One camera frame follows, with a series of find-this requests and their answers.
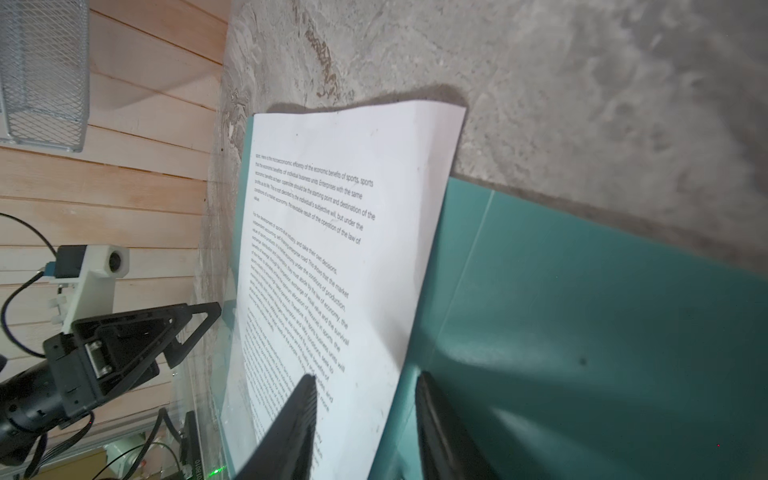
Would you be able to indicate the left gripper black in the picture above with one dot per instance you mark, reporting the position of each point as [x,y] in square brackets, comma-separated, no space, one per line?
[105,357]

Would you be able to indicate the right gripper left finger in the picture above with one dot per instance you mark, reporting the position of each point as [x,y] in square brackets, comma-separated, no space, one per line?
[286,451]

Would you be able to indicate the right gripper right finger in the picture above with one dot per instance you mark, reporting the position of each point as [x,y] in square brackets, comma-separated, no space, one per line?
[446,449]

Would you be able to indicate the green file folder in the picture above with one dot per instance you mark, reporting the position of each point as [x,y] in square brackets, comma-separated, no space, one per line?
[574,351]

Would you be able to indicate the printed paper sheet front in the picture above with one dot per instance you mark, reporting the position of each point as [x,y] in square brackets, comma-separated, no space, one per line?
[338,221]

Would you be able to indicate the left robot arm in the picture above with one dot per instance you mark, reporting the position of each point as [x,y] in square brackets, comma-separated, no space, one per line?
[31,406]

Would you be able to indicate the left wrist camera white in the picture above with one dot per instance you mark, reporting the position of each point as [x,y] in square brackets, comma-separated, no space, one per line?
[91,271]

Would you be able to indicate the left camera cable black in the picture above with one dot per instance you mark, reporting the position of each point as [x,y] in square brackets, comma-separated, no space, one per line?
[6,304]

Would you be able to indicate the white wire mesh shelf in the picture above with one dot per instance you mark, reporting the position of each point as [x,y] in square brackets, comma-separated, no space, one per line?
[45,73]

